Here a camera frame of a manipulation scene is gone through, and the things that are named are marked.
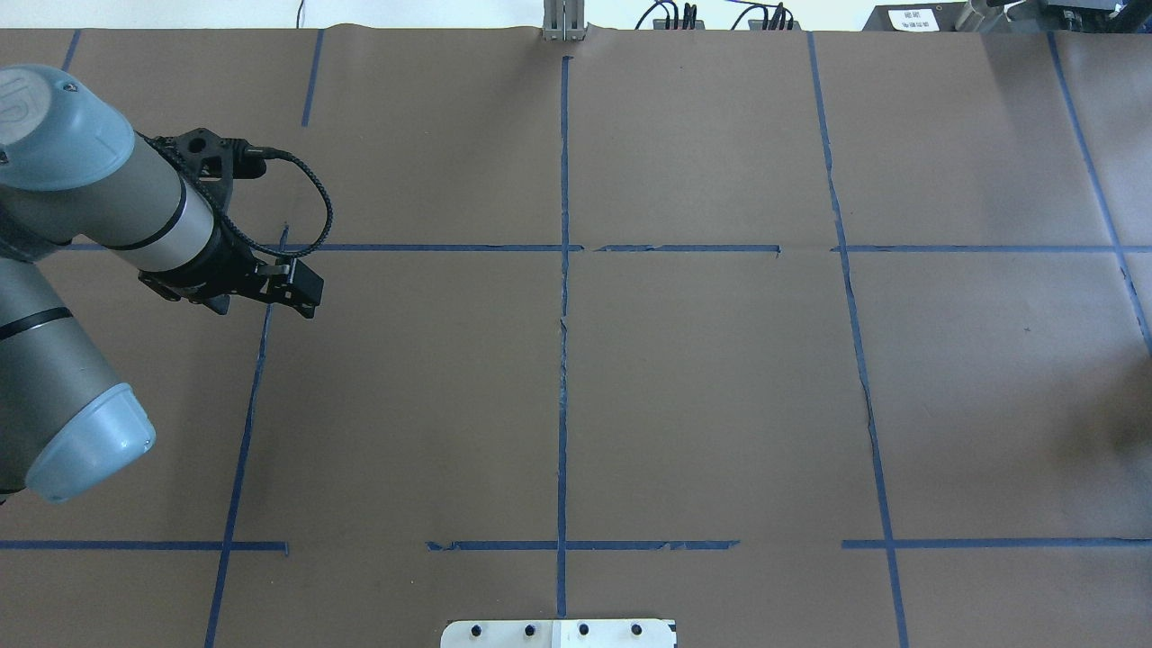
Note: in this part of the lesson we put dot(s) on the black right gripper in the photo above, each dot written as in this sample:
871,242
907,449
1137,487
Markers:
214,264

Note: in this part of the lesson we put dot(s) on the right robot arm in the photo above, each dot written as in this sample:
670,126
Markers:
85,193

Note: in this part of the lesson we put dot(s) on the orange black adapter box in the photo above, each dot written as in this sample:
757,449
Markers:
677,17

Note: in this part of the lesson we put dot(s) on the white label card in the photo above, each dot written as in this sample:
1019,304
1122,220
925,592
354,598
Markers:
914,19

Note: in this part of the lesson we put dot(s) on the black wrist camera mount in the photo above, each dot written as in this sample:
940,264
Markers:
209,165

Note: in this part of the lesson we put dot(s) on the aluminium frame post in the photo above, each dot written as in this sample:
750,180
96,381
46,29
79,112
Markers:
564,20

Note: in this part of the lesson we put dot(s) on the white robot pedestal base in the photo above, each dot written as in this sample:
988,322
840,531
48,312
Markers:
596,632

